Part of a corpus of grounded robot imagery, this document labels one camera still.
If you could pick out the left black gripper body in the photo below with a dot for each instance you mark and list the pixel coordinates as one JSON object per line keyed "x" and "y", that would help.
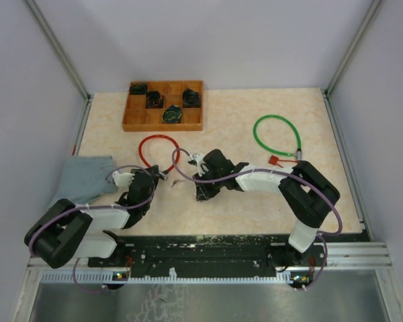
{"x": 155, "y": 176}

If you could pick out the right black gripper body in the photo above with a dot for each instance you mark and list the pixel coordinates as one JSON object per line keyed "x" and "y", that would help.
{"x": 210, "y": 189}

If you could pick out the red cable lock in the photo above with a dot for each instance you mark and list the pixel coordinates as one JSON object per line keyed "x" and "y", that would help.
{"x": 163, "y": 137}

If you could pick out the green cable lock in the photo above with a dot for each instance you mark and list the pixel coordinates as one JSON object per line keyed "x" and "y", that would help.
{"x": 297, "y": 154}

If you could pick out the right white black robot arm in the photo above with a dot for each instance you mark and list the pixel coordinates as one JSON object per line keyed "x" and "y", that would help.
{"x": 308, "y": 193}

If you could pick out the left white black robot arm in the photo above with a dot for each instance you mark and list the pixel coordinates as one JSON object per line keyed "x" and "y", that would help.
{"x": 68, "y": 230}

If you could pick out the folded blue jeans cloth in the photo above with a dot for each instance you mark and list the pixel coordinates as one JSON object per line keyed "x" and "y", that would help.
{"x": 84, "y": 180}

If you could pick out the wooden compartment tray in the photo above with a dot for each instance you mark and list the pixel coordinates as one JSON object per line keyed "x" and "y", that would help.
{"x": 138, "y": 118}

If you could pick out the blue yellow rolled tie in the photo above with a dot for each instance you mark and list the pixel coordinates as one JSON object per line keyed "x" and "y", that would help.
{"x": 172, "y": 114}

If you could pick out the black orange rolled tie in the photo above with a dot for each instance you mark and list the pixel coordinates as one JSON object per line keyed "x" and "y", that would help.
{"x": 154, "y": 100}

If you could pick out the black dotted rolled tie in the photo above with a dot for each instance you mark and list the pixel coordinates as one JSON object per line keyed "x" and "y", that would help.
{"x": 191, "y": 99}

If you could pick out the dark green rolled tie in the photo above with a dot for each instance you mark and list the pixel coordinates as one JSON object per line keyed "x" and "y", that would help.
{"x": 138, "y": 88}

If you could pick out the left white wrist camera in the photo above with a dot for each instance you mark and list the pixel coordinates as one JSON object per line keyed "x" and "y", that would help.
{"x": 120, "y": 179}

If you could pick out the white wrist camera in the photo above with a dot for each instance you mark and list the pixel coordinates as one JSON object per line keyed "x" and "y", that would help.
{"x": 120, "y": 179}
{"x": 198, "y": 161}

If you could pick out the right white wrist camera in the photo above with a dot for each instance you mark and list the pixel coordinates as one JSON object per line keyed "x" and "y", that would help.
{"x": 198, "y": 161}

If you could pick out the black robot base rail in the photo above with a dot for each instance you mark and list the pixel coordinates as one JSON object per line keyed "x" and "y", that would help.
{"x": 223, "y": 259}

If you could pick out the thin red wire padlock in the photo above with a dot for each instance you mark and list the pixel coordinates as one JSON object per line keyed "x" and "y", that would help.
{"x": 277, "y": 161}

